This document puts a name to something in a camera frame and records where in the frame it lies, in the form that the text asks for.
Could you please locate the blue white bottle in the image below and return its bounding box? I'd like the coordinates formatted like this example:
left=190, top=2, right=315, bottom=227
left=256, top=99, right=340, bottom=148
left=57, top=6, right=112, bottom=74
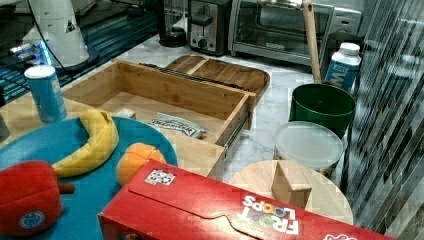
left=325, top=42, right=361, bottom=91

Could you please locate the orange plush fruit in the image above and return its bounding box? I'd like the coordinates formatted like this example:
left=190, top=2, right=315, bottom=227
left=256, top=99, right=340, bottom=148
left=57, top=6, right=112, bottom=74
left=116, top=143, right=166, bottom=186

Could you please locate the snack bag in drawer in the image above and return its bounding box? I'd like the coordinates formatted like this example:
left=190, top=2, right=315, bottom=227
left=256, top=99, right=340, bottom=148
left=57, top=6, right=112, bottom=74
left=149, top=113, right=208, bottom=139

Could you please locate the black silver toaster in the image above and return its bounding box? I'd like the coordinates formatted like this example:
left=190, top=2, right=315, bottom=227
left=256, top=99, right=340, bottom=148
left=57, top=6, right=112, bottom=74
left=188, top=0, right=232, bottom=56

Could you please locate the blue can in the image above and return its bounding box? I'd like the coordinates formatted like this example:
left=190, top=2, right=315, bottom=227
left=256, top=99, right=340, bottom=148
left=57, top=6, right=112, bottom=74
left=24, top=65, right=67, bottom=123

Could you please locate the round wooden lid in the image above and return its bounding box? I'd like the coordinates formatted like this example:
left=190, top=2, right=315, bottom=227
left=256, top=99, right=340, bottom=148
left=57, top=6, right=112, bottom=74
left=230, top=160, right=353, bottom=224

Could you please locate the yellow plush banana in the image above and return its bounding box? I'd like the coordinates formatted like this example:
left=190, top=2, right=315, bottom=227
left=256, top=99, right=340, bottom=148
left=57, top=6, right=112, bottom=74
left=52, top=109, right=119, bottom=178

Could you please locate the clear jar with lid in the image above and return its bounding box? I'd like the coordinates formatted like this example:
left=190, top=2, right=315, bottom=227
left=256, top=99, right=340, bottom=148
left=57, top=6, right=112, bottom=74
left=273, top=121, right=344, bottom=178

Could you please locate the blue plate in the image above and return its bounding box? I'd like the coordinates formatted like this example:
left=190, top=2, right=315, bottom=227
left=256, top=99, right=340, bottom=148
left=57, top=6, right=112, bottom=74
left=0, top=117, right=178, bottom=240

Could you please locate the wooden spatula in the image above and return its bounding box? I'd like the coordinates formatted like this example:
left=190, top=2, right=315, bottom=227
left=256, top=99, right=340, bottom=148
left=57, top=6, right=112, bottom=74
left=302, top=0, right=321, bottom=83

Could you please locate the red Froot Loops box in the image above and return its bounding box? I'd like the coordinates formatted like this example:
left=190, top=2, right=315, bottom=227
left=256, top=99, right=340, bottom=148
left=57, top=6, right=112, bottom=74
left=99, top=160, right=394, bottom=240

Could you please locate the red plush apple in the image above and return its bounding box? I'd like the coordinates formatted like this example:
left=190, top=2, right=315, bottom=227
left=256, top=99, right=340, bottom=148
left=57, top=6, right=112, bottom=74
left=0, top=161, right=75, bottom=237

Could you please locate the silver toaster oven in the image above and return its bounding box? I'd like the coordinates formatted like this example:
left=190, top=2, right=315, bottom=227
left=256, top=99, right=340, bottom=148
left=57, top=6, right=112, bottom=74
left=228, top=0, right=362, bottom=65

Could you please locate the french press coffee maker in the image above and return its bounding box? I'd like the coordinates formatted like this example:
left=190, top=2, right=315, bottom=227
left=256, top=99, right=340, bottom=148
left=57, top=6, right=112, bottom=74
left=158, top=0, right=186, bottom=48

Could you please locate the wooden drawer with black handle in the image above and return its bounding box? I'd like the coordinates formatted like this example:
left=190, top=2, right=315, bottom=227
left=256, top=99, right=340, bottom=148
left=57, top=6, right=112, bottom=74
left=64, top=61, right=255, bottom=146

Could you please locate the green cup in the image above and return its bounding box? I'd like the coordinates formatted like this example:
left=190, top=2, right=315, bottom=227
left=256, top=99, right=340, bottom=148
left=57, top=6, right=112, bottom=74
left=288, top=83, right=356, bottom=138

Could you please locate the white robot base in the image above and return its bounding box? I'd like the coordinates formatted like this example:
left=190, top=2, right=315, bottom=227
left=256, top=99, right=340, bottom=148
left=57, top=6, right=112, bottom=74
left=9, top=0, right=99, bottom=72

